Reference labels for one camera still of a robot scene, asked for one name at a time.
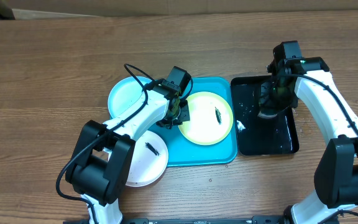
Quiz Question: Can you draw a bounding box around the green sponge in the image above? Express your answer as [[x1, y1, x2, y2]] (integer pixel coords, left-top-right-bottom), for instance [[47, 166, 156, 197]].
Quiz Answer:
[[258, 110, 278, 119]]

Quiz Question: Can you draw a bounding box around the yellow plate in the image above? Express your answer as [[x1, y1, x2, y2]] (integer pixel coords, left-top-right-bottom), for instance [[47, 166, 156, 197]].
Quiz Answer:
[[178, 91, 234, 146]]

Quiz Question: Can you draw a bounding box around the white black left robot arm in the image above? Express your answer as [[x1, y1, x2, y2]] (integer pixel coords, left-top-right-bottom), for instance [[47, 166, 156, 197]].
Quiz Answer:
[[56, 84, 190, 223]]

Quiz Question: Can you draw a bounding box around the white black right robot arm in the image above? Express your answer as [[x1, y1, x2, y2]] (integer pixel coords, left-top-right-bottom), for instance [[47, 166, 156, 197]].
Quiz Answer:
[[258, 56, 358, 223]]

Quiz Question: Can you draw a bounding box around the teal plastic tray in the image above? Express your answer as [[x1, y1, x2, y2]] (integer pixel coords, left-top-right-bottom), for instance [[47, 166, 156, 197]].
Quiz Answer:
[[149, 77, 237, 167]]

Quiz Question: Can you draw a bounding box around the black rectangular tray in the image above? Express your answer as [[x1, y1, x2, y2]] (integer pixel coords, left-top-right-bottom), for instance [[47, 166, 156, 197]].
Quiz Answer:
[[231, 76, 300, 156]]

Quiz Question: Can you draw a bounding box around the white plate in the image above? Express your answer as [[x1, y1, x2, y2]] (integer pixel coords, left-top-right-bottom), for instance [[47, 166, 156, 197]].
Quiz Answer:
[[104, 129, 169, 188]]

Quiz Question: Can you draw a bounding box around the light blue plate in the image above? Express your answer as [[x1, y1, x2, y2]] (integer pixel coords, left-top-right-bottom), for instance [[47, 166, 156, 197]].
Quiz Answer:
[[108, 77, 143, 118]]

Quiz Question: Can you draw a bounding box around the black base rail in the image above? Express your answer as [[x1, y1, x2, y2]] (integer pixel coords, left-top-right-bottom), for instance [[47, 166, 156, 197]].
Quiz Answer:
[[63, 215, 291, 224]]

